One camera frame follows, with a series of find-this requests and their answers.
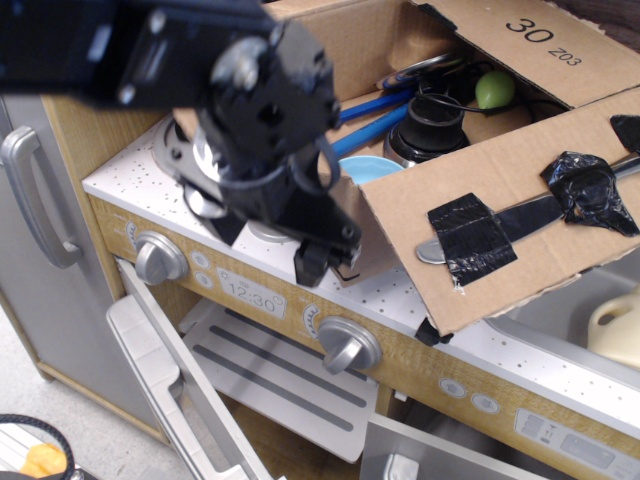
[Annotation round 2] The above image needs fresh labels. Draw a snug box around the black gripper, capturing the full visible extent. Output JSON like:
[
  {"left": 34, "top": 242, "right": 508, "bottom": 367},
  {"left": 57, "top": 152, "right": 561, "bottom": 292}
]
[{"left": 172, "top": 125, "right": 362, "bottom": 287}]

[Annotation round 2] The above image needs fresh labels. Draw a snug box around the large cardboard box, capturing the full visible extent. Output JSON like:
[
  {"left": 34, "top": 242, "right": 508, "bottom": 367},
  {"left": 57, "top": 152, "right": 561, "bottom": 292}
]
[{"left": 267, "top": 1, "right": 639, "bottom": 334}]

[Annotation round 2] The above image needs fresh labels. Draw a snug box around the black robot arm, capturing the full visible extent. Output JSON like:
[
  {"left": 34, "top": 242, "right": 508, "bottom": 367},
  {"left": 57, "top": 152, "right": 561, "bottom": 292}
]
[{"left": 1, "top": 1, "right": 361, "bottom": 287}]

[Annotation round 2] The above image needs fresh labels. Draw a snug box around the small silver burner disc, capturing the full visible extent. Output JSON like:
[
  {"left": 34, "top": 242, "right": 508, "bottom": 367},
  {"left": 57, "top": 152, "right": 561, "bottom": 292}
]
[{"left": 248, "top": 222, "right": 292, "bottom": 244}]

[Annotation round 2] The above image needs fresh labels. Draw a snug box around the silver left stove knob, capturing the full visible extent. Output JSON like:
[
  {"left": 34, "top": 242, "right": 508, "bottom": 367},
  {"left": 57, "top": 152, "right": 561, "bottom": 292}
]
[{"left": 135, "top": 231, "right": 189, "bottom": 285}]

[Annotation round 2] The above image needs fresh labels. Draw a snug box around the silver stove knob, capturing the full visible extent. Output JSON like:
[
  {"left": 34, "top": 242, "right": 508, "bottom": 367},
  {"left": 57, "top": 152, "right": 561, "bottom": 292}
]
[
  {"left": 135, "top": 231, "right": 189, "bottom": 285},
  {"left": 318, "top": 316, "right": 383, "bottom": 375}
]

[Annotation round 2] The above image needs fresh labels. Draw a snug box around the light blue bowl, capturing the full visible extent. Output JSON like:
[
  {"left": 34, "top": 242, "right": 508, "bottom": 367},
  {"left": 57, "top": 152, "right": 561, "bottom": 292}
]
[{"left": 339, "top": 155, "right": 404, "bottom": 185}]

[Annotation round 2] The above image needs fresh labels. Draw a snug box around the silver right stove knob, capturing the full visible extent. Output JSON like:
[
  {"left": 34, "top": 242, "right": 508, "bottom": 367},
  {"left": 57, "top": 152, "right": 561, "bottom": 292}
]
[{"left": 318, "top": 316, "right": 383, "bottom": 375}]

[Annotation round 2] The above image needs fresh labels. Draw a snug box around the white oven rack tray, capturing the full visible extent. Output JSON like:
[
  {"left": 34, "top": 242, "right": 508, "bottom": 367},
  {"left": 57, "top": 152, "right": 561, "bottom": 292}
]
[{"left": 178, "top": 300, "right": 378, "bottom": 463}]

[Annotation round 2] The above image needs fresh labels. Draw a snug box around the wooden toy kitchen unit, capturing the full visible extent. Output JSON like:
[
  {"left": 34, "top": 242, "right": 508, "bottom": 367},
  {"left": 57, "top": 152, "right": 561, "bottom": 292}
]
[{"left": 9, "top": 94, "right": 640, "bottom": 480}]

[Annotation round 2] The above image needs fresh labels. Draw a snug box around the open grey oven door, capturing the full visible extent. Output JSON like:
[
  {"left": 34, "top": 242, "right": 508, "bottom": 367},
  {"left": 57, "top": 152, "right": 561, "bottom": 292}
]
[{"left": 106, "top": 259, "right": 272, "bottom": 479}]

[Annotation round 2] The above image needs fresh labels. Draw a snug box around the grey toy fridge door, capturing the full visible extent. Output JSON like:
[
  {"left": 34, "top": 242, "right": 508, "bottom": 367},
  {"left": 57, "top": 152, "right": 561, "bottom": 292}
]
[{"left": 1, "top": 94, "right": 157, "bottom": 431}]

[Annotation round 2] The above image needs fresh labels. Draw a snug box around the grey dishwasher door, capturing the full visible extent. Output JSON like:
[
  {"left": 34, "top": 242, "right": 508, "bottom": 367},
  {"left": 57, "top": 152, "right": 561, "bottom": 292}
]
[{"left": 359, "top": 414, "right": 538, "bottom": 480}]

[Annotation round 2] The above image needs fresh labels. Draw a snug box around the green pear toy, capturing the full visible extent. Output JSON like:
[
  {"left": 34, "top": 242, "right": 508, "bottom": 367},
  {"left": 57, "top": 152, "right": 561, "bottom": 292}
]
[{"left": 475, "top": 71, "right": 515, "bottom": 110}]

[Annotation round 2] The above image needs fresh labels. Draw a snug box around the silver knife taped on flap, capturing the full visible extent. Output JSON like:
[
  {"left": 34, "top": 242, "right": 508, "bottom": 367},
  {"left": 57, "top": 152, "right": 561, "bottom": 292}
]
[{"left": 416, "top": 151, "right": 639, "bottom": 264}]

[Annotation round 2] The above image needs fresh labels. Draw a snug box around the silver toy sink basin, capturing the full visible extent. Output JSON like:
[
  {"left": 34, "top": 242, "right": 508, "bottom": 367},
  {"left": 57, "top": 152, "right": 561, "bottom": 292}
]
[{"left": 488, "top": 251, "right": 639, "bottom": 390}]

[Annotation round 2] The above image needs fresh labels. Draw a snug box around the orange chip snack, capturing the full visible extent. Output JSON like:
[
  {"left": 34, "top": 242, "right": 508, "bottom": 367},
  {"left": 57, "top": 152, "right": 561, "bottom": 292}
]
[{"left": 19, "top": 443, "right": 67, "bottom": 479}]

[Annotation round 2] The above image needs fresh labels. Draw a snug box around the cream ceramic jug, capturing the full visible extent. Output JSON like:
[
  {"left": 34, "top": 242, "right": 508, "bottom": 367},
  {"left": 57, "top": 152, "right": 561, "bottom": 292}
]
[{"left": 587, "top": 288, "right": 639, "bottom": 370}]

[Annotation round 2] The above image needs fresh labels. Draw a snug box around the grey fridge door handle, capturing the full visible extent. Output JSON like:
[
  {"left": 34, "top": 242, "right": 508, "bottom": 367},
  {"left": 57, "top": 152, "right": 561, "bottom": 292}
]
[{"left": 1, "top": 126, "right": 82, "bottom": 269}]

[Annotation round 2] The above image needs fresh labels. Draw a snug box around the black cable loop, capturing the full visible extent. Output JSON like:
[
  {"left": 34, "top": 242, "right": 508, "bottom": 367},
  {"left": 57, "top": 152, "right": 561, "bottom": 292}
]
[{"left": 0, "top": 413, "right": 76, "bottom": 476}]

